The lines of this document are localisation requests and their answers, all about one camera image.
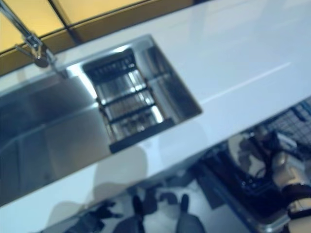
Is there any robot right hand dark palm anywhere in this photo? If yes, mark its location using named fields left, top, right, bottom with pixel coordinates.
left=239, top=132, right=280, bottom=170

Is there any robot left hand dark palm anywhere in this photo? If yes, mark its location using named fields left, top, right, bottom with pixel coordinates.
left=85, top=201, right=122, bottom=221

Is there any beige ceramic plate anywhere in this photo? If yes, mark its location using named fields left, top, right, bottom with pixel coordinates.
left=227, top=132, right=275, bottom=176

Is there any grey dishwasher door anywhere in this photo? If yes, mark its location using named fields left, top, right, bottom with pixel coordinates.
left=193, top=164, right=290, bottom=233

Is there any black robot left foot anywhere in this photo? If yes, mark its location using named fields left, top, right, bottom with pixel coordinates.
left=133, top=195, right=144, bottom=215

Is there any black robot foot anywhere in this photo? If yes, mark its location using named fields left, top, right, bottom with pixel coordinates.
left=133, top=195, right=144, bottom=215
left=180, top=193, right=190, bottom=212

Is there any black robot right foot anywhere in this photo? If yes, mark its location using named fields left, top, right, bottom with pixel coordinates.
left=180, top=193, right=190, bottom=212

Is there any robot right leg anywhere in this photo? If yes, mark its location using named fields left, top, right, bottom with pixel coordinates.
left=175, top=210, right=205, bottom=233

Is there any black sink dish rack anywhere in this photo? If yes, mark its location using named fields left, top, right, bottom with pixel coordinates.
left=82, top=48, right=175, bottom=154

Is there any stainless steel kitchen sink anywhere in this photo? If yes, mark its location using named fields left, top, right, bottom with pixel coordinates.
left=0, top=33, right=203, bottom=172

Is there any chrome kitchen faucet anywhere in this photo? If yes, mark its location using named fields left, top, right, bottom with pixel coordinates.
left=0, top=0, right=69, bottom=80

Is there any dark framed yellow window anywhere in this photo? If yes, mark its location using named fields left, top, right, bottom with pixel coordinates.
left=0, top=0, right=196, bottom=58

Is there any black wire dishwasher rack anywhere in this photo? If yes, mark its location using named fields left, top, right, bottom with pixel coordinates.
left=201, top=99, right=311, bottom=195

